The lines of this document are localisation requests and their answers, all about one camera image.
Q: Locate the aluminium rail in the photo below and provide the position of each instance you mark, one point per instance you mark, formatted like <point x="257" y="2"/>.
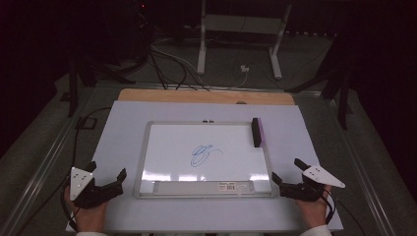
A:
<point x="360" y="157"/>
<point x="42" y="164"/>

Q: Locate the person's right hand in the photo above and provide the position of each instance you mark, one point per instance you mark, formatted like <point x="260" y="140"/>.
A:
<point x="314" y="211"/>

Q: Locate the person's left hand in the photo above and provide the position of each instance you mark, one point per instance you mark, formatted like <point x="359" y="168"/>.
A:
<point x="88" y="219"/>

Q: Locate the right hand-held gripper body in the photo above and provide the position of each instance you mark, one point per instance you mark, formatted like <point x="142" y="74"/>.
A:
<point x="319" y="177"/>

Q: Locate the large white base board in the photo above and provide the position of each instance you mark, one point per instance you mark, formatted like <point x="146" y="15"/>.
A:
<point x="124" y="131"/>

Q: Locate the purple and black whiteboard eraser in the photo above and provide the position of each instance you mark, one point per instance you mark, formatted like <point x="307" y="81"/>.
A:
<point x="257" y="132"/>

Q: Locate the dark power strip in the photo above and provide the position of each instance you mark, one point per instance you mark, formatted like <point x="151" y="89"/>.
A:
<point x="308" y="33"/>

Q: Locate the dark equipment with red light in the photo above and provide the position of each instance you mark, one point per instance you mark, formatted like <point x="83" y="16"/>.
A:
<point x="142" y="19"/>

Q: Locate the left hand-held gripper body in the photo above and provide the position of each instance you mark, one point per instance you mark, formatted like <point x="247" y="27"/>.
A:
<point x="80" y="183"/>

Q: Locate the white whiteboard with grey frame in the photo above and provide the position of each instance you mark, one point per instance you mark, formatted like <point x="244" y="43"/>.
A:
<point x="229" y="157"/>

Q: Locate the grey metal stand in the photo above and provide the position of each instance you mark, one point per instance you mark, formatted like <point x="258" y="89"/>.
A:
<point x="242" y="24"/>

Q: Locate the black tripod stand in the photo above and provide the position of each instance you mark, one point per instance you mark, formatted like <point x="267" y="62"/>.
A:
<point x="343" y="105"/>
<point x="72" y="91"/>

